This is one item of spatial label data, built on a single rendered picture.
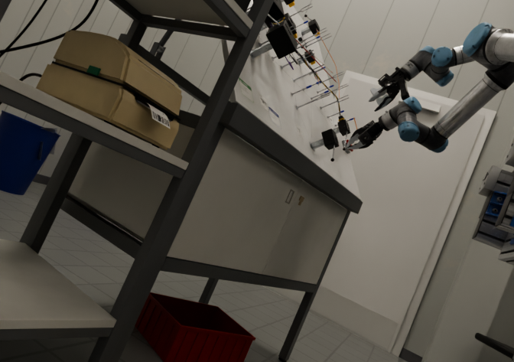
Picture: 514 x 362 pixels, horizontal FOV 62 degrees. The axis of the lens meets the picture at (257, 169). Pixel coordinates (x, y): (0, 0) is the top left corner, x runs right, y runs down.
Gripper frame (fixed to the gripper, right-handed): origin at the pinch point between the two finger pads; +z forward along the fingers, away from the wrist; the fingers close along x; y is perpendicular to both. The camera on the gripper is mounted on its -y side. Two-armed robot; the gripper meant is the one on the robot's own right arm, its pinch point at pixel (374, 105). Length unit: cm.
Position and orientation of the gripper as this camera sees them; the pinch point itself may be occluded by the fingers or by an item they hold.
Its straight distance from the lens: 206.1
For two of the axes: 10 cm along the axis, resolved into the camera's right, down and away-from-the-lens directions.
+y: -4.3, -6.3, 6.5
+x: -5.1, -4.2, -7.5
